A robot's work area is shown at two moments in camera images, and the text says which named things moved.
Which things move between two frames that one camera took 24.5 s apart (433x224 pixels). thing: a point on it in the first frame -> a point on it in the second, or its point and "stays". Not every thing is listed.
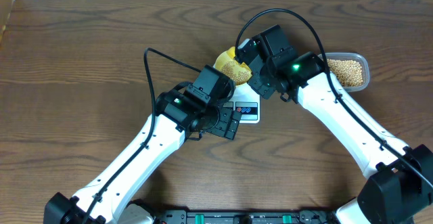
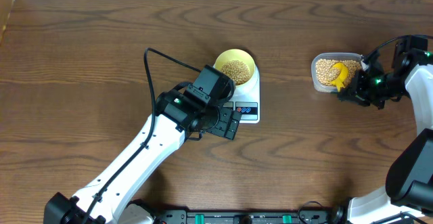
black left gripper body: (219, 121) stays
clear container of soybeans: (352, 70) stays
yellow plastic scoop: (231, 53) -> (344, 70)
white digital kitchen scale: (247, 101) stays
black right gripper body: (263, 84) -> (374, 90)
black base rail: (310, 216) stays
